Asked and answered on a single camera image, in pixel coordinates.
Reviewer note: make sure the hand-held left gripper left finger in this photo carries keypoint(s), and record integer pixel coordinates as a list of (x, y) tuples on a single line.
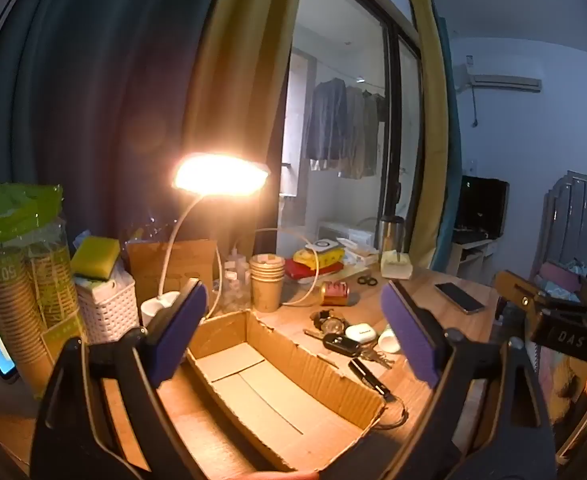
[(178, 332)]

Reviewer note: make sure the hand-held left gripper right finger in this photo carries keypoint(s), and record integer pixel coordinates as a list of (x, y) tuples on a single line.
[(407, 332)]

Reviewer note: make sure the white earbuds case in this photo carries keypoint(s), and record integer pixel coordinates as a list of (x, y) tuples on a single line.
[(361, 333)]

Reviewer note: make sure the black car key with keys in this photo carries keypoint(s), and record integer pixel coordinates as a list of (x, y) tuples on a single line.
[(341, 345)]

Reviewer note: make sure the cardboard box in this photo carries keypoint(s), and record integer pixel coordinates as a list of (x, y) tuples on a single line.
[(253, 390)]

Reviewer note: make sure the colourful bedding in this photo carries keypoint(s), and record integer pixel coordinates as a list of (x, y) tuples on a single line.
[(568, 275)]

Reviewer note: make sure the white television stand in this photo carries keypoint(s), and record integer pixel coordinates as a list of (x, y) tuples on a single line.
[(471, 255)]

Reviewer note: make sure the smartphone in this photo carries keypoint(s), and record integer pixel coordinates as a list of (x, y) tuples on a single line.
[(458, 298)]

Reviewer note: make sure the black scissors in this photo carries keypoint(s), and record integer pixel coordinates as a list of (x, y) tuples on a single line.
[(368, 280)]

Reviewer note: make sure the yellow-white tissue pack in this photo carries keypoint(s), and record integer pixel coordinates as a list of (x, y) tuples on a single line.
[(396, 266)]

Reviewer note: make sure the brown cardboard package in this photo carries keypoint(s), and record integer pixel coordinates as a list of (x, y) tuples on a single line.
[(188, 265)]

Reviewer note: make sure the white woven plastic basket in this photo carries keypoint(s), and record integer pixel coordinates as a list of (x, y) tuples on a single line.
[(107, 307)]

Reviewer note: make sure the clear plastic bottles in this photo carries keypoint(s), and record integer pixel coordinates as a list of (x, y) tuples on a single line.
[(234, 280)]

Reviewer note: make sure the grey bed headboard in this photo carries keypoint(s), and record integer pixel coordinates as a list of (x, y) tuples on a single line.
[(578, 215)]

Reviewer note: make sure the red and gold can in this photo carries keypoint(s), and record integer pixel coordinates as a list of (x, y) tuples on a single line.
[(336, 294)]

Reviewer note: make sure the white packet with blue print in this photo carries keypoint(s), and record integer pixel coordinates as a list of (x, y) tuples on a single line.
[(361, 258)]

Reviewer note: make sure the black television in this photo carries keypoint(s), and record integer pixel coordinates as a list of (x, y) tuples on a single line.
[(483, 205)]

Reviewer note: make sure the steel thermos flask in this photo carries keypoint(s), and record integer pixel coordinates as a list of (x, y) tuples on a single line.
[(391, 235)]

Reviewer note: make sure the stack of brown paper cups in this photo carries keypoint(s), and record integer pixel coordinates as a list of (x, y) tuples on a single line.
[(266, 285)]

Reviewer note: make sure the white box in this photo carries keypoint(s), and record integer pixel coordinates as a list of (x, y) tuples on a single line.
[(361, 240)]

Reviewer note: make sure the yellow printed packet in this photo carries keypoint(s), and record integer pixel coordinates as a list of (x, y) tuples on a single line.
[(326, 259)]

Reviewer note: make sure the yellow-green sponge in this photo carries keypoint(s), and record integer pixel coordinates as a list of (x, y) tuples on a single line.
[(96, 257)]

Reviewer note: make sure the green printed carton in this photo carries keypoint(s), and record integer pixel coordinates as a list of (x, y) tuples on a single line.
[(63, 335)]

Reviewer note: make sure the grey-white power bank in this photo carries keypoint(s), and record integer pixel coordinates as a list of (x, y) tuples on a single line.
[(323, 246)]

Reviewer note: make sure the red book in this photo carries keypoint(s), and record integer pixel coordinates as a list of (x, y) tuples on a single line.
[(298, 271)]

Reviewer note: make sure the white desk lamp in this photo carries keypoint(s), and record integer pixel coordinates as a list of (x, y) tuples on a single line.
[(218, 174)]

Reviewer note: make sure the bagged sleeves of paper cups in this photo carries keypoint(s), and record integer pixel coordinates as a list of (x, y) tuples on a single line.
[(11, 300)]

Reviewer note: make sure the yellow curtain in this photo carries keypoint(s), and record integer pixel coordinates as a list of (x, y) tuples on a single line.
[(246, 60), (433, 135)]

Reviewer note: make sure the grey-brown hanging jacket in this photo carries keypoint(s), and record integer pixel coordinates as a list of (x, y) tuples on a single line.
[(358, 135)]

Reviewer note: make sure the white air conditioner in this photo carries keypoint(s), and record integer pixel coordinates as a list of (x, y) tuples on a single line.
[(498, 82)]

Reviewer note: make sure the glass balcony door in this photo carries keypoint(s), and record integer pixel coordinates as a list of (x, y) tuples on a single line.
[(403, 110)]

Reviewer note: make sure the blue-grey hanging shirt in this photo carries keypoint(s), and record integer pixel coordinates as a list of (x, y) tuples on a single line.
[(326, 120)]

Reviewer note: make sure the dark teal curtain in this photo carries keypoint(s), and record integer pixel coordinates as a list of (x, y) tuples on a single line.
[(98, 85)]

